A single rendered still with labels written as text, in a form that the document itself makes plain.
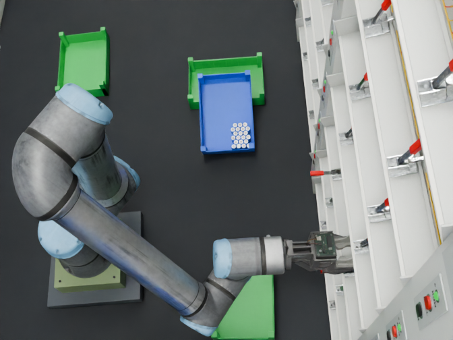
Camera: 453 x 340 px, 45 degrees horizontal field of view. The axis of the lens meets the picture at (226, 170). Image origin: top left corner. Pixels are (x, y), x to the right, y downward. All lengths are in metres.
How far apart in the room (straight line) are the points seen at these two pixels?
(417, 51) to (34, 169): 0.71
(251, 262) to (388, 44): 0.58
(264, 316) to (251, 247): 0.63
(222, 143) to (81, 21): 0.92
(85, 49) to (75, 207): 1.44
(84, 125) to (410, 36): 0.64
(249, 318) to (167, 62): 1.12
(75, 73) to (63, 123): 1.35
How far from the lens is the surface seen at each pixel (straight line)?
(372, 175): 1.07
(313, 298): 1.89
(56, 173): 1.09
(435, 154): 0.66
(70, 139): 1.09
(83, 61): 2.46
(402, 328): 0.83
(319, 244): 1.28
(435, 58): 0.73
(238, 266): 1.27
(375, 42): 0.99
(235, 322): 1.87
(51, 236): 1.65
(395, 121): 0.90
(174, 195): 2.04
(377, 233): 1.03
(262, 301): 1.88
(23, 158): 1.09
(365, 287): 1.20
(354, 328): 1.39
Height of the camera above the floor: 1.85
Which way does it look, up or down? 64 degrees down
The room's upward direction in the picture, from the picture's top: 11 degrees counter-clockwise
